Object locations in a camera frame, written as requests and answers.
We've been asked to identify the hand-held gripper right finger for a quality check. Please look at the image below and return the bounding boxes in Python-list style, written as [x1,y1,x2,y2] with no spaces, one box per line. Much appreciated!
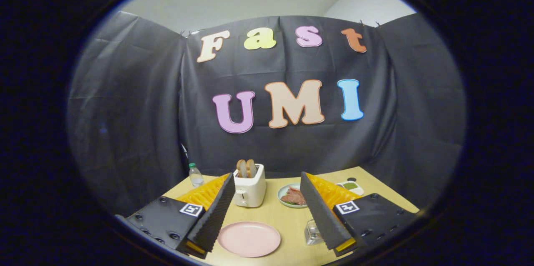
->
[300,171,418,257]

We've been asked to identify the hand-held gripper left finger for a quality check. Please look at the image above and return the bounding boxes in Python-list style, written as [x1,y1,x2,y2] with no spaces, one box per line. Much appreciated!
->
[125,173,236,258]

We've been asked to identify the brown meat slices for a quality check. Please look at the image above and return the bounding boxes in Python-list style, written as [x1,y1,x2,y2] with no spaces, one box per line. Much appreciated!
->
[281,187,307,206]

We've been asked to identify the pale green food plate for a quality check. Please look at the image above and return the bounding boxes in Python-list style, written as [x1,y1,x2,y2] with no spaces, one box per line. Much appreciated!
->
[277,183,308,208]

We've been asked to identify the clear plastic water bottle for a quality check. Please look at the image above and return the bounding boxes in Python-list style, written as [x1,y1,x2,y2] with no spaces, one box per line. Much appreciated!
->
[189,163,204,188]

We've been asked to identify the white divided condiment dish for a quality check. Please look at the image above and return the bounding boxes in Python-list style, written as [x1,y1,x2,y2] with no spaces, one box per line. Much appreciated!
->
[336,180,364,196]

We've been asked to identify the cream white toaster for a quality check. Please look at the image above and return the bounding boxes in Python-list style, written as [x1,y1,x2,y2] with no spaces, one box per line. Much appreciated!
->
[232,164,267,208]

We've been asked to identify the pink round plate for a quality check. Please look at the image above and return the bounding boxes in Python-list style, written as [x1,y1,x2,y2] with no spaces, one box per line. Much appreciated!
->
[217,221,282,258]

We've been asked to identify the metal wire cutlery basket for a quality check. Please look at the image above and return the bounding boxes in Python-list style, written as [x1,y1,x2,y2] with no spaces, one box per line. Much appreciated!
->
[305,219,325,245]

